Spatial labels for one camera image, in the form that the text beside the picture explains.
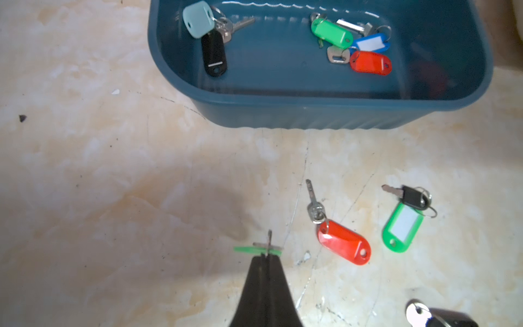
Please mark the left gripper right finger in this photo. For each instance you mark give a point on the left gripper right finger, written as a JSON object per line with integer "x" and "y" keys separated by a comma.
{"x": 280, "y": 308}

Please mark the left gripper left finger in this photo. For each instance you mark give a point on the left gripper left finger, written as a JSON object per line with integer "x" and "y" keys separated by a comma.
{"x": 251, "y": 310}

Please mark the key with red tag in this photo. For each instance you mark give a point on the key with red tag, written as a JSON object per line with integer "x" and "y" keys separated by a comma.
{"x": 338, "y": 239}
{"x": 360, "y": 61}

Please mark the black key with green tag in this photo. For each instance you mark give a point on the black key with green tag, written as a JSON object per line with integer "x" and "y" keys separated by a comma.
{"x": 415, "y": 204}

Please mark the teal plastic storage box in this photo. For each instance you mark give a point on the teal plastic storage box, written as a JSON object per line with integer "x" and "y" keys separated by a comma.
{"x": 278, "y": 74}

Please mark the key with long black tag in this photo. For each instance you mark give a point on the key with long black tag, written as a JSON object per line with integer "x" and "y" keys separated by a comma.
{"x": 213, "y": 44}

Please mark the key with pale teal tag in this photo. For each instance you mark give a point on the key with pale teal tag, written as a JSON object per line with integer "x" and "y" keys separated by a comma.
{"x": 201, "y": 18}

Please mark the key with blue tag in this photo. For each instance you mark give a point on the key with blue tag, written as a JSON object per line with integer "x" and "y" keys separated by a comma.
{"x": 368, "y": 37}

